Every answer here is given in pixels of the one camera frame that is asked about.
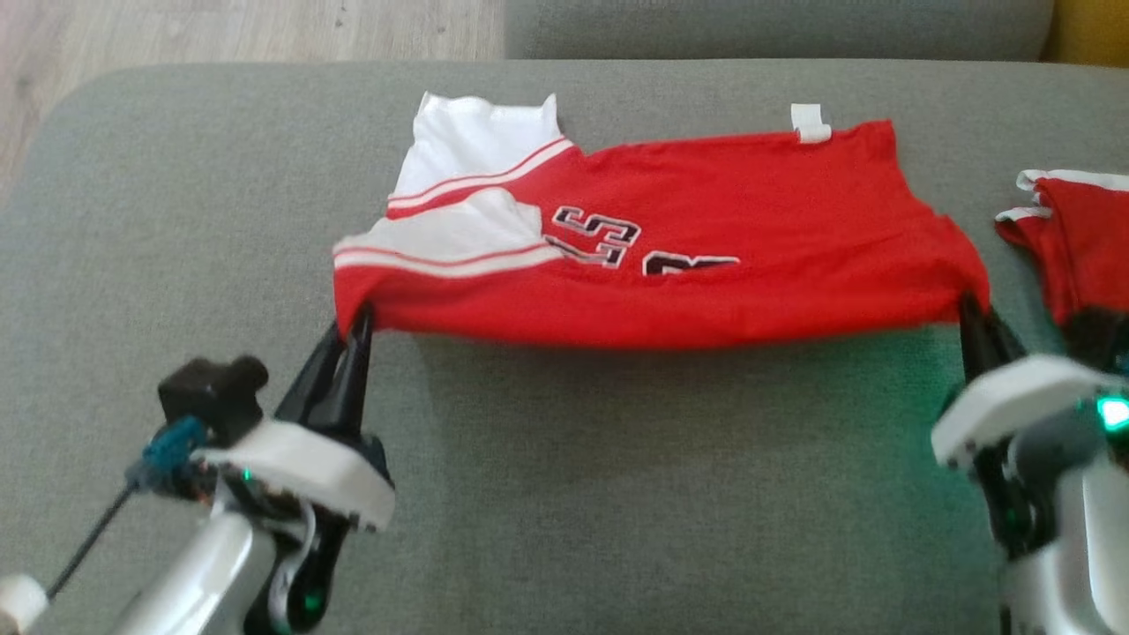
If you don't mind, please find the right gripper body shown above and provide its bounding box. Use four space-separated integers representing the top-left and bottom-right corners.
931 355 1129 561

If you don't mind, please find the grey sofa seat cushion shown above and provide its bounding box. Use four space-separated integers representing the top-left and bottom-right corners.
501 0 1057 63

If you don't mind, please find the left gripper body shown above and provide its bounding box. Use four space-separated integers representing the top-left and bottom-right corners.
190 419 398 635

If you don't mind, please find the red white basketball jersey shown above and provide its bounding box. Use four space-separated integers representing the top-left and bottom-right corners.
994 168 1129 329
332 91 992 352

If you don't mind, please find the black cable with blue connector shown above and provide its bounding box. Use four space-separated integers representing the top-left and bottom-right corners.
46 416 213 602

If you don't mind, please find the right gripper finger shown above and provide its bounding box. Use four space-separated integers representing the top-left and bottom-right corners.
977 309 1029 376
957 294 998 382

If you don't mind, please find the yellow sofa back cushion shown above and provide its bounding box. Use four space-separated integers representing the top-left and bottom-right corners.
1043 0 1129 70

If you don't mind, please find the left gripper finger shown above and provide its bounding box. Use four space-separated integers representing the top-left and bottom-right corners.
275 319 349 429
331 304 378 437

